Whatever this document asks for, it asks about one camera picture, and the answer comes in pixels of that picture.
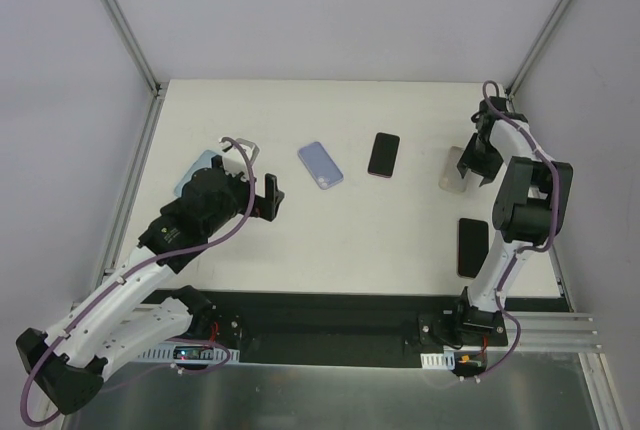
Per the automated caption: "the left white cable duct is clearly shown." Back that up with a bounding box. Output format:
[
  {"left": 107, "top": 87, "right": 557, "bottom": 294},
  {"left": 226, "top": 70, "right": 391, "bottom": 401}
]
[{"left": 134, "top": 342, "right": 240, "bottom": 365}]

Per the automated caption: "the black phone on right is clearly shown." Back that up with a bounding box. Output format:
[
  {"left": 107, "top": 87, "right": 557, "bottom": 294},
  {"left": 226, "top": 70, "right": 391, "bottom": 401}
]
[{"left": 457, "top": 218, "right": 489, "bottom": 279}]

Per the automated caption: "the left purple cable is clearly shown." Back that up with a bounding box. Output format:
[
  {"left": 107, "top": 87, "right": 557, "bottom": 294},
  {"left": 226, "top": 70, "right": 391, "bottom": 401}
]
[{"left": 20, "top": 136, "right": 257, "bottom": 425}]

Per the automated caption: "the black phone pink edge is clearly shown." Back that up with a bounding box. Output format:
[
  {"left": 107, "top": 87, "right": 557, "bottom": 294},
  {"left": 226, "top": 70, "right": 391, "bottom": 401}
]
[{"left": 367, "top": 132, "right": 400, "bottom": 178}]

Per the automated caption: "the lavender phone case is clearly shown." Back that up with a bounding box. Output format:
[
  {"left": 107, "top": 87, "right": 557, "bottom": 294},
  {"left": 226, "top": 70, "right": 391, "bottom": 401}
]
[{"left": 297, "top": 141, "right": 344, "bottom": 190}]

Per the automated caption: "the aluminium rail right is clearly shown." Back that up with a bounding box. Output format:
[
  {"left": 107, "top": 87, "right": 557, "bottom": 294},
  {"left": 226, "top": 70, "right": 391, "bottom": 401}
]
[{"left": 512, "top": 312, "right": 604, "bottom": 353}]

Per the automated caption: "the white cable duct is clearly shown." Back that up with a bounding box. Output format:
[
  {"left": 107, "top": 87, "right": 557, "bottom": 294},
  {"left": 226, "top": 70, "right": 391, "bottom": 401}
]
[
  {"left": 420, "top": 350, "right": 486, "bottom": 371},
  {"left": 134, "top": 342, "right": 240, "bottom": 365}
]

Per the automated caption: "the left aluminium frame post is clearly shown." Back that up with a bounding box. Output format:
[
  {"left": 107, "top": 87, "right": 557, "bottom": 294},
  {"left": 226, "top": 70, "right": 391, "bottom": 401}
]
[{"left": 100, "top": 0, "right": 163, "bottom": 97}]

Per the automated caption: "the aluminium frame post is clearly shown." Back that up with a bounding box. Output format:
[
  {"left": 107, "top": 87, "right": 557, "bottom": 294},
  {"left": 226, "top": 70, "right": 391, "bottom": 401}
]
[
  {"left": 100, "top": 0, "right": 163, "bottom": 97},
  {"left": 505, "top": 0, "right": 575, "bottom": 98}
]

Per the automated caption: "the right white cable duct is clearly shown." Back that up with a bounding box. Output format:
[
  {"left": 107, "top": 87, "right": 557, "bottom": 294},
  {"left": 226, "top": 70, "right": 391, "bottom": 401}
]
[{"left": 420, "top": 350, "right": 486, "bottom": 371}]

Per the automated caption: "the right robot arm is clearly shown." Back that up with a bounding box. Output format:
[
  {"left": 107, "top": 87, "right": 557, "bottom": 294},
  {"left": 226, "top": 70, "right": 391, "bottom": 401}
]
[{"left": 450, "top": 95, "right": 573, "bottom": 345}]

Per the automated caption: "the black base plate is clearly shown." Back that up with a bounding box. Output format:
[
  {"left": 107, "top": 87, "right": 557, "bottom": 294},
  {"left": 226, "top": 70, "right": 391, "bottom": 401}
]
[{"left": 149, "top": 290, "right": 574, "bottom": 366}]

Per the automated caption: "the light blue phone case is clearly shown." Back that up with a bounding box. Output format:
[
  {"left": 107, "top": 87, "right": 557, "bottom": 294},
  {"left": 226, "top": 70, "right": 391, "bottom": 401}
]
[{"left": 174, "top": 150, "right": 220, "bottom": 198}]

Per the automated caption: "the right aluminium frame post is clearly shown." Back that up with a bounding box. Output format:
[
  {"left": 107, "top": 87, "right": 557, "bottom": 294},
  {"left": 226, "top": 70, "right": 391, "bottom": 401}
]
[{"left": 505, "top": 0, "right": 575, "bottom": 98}]

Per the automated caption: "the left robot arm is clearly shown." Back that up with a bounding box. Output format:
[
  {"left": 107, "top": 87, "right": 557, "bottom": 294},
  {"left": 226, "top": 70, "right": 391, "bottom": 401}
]
[{"left": 16, "top": 137, "right": 284, "bottom": 427}]

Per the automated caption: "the beige clear phone case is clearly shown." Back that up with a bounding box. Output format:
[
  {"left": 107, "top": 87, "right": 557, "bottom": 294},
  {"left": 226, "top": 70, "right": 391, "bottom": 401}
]
[{"left": 439, "top": 146, "right": 468, "bottom": 194}]

